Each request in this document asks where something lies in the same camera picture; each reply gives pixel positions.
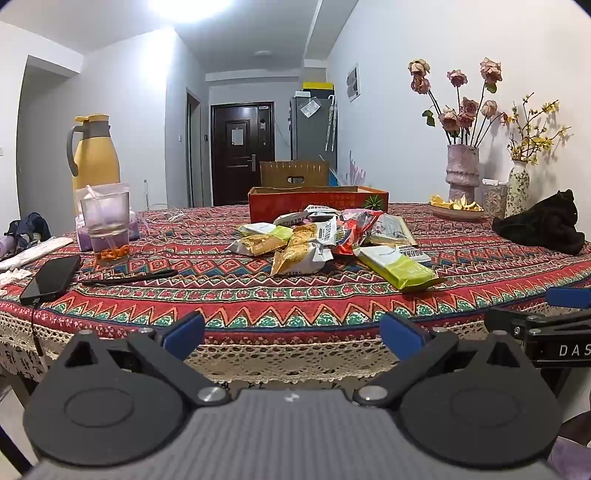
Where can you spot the pile of orange peels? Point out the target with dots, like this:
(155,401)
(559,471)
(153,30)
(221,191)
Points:
(455,204)

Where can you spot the yellow flower branches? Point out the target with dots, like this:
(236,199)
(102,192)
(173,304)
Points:
(535,134)

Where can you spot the yellow box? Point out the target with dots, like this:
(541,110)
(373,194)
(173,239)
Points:
(317,86)

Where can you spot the paper sheet on refrigerator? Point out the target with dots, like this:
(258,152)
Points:
(308,109)

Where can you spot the yellow thermos jug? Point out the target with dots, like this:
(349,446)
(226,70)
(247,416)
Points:
(94,157)

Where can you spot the pink snack packet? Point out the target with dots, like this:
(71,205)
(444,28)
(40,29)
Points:
(355,214)

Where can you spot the dark entrance door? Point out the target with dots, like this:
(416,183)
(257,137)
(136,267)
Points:
(242,152)

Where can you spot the brown cardboard box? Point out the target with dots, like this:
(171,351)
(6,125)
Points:
(295,174)

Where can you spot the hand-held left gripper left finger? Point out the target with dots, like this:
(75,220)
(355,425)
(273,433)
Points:
(184,334)

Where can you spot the black cloth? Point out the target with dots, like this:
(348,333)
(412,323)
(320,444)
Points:
(540,226)

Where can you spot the clear plastic cup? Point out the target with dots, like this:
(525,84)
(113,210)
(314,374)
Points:
(106,217)

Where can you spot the silver snack packet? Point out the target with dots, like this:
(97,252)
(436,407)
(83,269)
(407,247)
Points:
(295,216)

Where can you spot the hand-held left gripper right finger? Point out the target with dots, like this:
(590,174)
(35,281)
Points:
(401,334)

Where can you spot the clear storage jar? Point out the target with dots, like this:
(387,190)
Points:
(493,198)

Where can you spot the white hanging umbrella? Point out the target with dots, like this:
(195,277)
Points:
(330,124)

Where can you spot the long green white snack packet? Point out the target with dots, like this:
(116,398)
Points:
(399,270)

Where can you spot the purple tissue pack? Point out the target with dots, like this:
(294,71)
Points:
(134,226)

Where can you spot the golden snack packet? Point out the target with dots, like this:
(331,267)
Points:
(256,244)
(302,234)
(298,258)

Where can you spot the grey refrigerator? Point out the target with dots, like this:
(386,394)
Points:
(309,134)

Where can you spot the red snack bag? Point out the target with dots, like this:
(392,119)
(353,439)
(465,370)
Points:
(353,237)

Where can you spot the white cloth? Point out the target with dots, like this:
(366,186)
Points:
(32,256)

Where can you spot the white wall panel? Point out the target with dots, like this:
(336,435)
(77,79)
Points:
(353,82)

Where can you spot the pink ceramic vase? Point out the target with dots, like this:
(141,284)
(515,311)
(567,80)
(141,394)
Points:
(463,170)

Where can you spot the red cardboard box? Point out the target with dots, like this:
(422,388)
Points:
(272,205)

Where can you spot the ceramic plate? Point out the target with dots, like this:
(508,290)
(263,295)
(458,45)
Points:
(455,214)

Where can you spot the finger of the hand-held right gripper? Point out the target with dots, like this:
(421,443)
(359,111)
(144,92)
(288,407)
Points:
(570,297)
(508,323)

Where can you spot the floral print vase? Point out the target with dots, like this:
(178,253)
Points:
(517,189)

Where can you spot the dried rose bouquet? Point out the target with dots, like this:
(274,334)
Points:
(461,113)

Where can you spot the black smartphone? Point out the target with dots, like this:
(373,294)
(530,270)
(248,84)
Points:
(51,279)

